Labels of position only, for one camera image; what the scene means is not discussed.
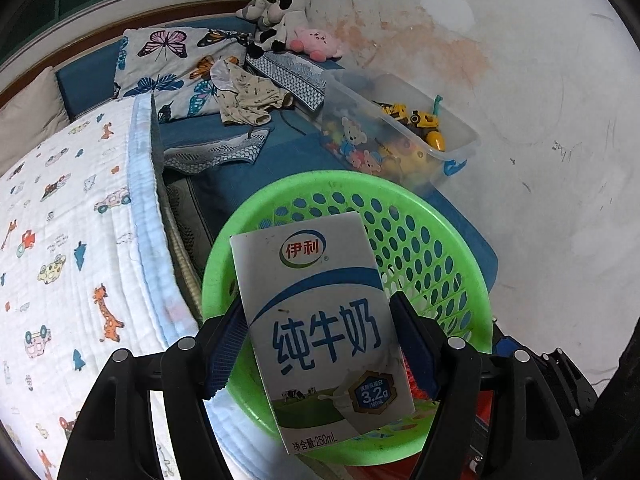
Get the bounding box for yellow toy excavator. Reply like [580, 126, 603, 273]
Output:
[377, 101, 447, 152]

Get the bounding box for clear plastic storage box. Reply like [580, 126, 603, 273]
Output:
[320, 69, 482, 197]

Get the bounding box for blue white milk carton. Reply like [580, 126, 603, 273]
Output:
[229, 211, 416, 456]

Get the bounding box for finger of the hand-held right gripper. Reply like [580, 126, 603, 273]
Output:
[537, 349, 598, 418]

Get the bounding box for grey woven mat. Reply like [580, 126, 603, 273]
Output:
[162, 172, 222, 322]

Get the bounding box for black white cow plush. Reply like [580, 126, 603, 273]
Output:
[237, 0, 314, 59]

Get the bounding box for large butterfly print pillow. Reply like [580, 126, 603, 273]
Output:
[115, 26, 257, 124]

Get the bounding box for blue backrest cushion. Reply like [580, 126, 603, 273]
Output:
[54, 42, 127, 119]

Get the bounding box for pink plush toy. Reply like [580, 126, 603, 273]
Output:
[289, 27, 345, 63]

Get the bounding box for printed white blanket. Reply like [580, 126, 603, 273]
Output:
[0, 95, 281, 480]

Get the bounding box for blue white patterned cloth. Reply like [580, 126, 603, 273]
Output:
[162, 127, 274, 174]
[245, 51, 327, 113]

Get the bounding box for blue bed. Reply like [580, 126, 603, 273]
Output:
[54, 25, 501, 306]

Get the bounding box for beige crumpled clothes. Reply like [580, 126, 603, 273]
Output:
[209, 58, 297, 127]

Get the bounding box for green plastic basket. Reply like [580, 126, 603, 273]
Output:
[201, 170, 495, 468]

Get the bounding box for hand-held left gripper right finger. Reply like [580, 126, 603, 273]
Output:
[389, 290, 584, 480]

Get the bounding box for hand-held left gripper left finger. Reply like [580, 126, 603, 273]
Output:
[60, 301, 247, 480]

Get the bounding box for beige cushion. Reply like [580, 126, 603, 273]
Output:
[0, 66, 72, 162]

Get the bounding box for red mesh bag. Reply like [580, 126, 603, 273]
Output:
[402, 360, 427, 402]

